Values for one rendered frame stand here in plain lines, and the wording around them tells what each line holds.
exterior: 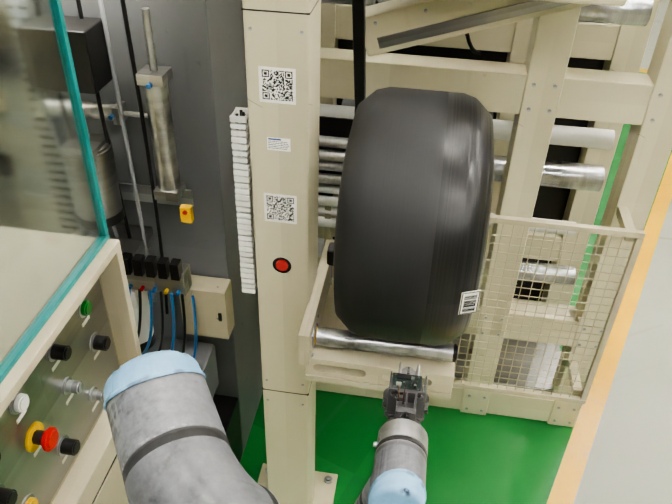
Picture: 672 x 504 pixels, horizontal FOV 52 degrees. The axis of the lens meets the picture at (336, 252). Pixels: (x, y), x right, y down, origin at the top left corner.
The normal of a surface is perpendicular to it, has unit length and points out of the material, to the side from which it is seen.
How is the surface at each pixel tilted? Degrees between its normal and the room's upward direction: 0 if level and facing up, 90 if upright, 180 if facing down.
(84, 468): 0
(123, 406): 44
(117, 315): 90
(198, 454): 22
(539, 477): 0
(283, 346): 90
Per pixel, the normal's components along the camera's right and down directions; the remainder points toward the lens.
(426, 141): -0.04, -0.47
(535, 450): 0.03, -0.80
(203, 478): 0.39, -0.50
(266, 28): -0.15, 0.58
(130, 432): -0.59, -0.39
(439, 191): -0.09, -0.14
